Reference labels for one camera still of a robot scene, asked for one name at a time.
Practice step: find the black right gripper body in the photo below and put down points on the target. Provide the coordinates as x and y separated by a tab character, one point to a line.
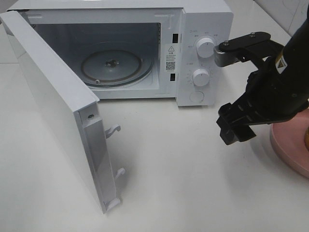
260	103

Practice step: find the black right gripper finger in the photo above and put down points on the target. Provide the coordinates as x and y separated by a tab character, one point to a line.
240	133
229	114

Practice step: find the round white door button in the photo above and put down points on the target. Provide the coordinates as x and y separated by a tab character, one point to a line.
196	97

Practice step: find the pink round plate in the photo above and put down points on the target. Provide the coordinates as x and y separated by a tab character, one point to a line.
287	140

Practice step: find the burger with lettuce and cheese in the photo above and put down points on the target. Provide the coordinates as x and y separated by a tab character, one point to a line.
306	139

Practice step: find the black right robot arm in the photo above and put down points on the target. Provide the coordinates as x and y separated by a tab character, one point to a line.
292	64

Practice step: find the lower white microwave knob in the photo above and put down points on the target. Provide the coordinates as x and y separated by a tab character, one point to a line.
201	77

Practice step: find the white microwave knob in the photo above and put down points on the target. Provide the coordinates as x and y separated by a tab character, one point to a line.
201	77
205	47

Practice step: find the upper white microwave knob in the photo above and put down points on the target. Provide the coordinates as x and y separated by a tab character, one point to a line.
205	47

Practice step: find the white microwave oven body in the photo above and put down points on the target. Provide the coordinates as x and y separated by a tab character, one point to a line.
165	30

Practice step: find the black wrist camera with heatsink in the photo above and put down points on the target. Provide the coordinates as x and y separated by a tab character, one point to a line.
251	47

